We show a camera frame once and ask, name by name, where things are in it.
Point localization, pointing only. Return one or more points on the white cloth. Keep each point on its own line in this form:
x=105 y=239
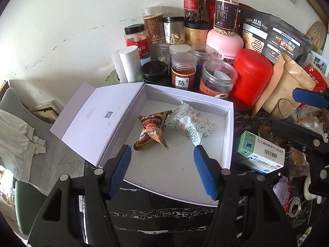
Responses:
x=18 y=141

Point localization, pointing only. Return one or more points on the white paper roll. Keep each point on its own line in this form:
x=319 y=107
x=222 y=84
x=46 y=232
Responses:
x=127 y=63

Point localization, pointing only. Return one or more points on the empty clear jar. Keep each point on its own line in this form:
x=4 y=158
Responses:
x=201 y=52

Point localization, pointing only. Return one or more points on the kraft paper bag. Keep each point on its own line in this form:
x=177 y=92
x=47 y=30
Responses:
x=287 y=85

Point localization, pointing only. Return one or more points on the wooden picture frame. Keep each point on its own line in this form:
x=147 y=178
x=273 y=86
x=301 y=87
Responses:
x=46 y=112

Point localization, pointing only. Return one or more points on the red printed bag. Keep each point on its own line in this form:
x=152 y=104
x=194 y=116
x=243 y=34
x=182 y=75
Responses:
x=314 y=78

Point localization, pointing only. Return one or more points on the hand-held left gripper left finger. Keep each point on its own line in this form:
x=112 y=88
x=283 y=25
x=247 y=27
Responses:
x=120 y=171

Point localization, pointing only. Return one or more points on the black-lid dark jar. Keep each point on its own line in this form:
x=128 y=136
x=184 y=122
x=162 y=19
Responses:
x=154 y=72

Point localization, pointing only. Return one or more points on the dark picture frame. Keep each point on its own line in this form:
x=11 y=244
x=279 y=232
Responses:
x=314 y=1

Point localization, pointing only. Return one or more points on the pink plastic jar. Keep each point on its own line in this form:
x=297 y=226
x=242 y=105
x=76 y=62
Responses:
x=223 y=45

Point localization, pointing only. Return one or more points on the grey patterned chair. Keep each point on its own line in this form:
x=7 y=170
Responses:
x=51 y=157

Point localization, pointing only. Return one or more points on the orange-label clear jar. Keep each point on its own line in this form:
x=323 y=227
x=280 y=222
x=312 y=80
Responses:
x=217 y=81

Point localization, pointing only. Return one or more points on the clear jar with orange powder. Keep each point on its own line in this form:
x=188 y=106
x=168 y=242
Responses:
x=183 y=72

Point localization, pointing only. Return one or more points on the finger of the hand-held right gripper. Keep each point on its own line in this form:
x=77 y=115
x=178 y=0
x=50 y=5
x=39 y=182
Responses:
x=290 y=131
x=307 y=98

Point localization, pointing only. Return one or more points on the white green medicine box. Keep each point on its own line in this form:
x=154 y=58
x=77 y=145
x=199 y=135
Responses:
x=262 y=150

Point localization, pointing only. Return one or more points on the small clear jar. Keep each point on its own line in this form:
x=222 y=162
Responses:
x=163 y=51

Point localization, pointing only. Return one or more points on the tall jar of dried tea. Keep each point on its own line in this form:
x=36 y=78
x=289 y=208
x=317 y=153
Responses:
x=193 y=0

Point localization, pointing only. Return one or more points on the brown-label clear jar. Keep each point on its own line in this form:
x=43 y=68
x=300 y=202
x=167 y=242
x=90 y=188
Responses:
x=153 y=25

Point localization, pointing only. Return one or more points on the red plastic canister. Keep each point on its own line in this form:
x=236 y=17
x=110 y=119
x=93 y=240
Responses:
x=250 y=79

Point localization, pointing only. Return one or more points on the black-lid jar of seeds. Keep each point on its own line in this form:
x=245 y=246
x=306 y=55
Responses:
x=174 y=30

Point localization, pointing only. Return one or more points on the white gift box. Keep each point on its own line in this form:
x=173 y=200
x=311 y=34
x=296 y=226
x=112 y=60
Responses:
x=164 y=169

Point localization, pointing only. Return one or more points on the white leaf-print packet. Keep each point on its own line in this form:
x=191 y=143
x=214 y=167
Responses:
x=191 y=123

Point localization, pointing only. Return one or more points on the black oatmeal pouch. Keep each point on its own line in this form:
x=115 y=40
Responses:
x=277 y=33

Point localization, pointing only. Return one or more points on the red-label spice bottle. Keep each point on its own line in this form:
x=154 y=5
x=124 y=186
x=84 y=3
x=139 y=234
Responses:
x=136 y=42

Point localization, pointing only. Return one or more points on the brown foil snack packet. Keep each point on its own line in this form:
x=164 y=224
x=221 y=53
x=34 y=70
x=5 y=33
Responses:
x=151 y=131

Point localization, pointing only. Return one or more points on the woven round mat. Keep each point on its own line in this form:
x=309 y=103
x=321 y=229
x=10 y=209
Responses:
x=317 y=34

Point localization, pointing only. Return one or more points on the dark-label jar of grains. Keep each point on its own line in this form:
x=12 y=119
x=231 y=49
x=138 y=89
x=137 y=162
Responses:
x=226 y=12

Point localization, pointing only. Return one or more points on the small red packet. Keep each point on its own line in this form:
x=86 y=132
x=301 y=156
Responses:
x=282 y=193

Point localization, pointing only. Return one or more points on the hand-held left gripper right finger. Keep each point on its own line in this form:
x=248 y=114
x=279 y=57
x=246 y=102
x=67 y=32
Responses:
x=204 y=171

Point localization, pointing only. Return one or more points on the white-lid clear jar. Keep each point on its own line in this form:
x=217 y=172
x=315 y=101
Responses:
x=179 y=49

